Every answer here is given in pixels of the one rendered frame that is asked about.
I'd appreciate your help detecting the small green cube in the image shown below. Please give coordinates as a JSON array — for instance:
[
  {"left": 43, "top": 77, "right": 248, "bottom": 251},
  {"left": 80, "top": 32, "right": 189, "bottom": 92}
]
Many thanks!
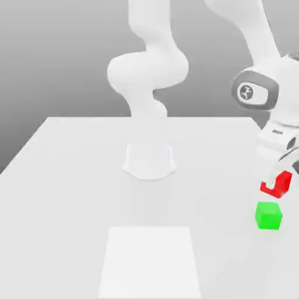
[{"left": 255, "top": 201, "right": 283, "bottom": 231}]

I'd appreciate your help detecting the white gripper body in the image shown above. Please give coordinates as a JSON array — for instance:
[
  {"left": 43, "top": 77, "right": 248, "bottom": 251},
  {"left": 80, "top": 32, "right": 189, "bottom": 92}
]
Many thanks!
[{"left": 257, "top": 145, "right": 299, "bottom": 179}]

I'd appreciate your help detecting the small red cube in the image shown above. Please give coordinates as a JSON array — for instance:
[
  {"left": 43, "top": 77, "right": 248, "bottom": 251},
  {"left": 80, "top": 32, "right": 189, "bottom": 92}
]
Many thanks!
[{"left": 259, "top": 170, "right": 293, "bottom": 200}]

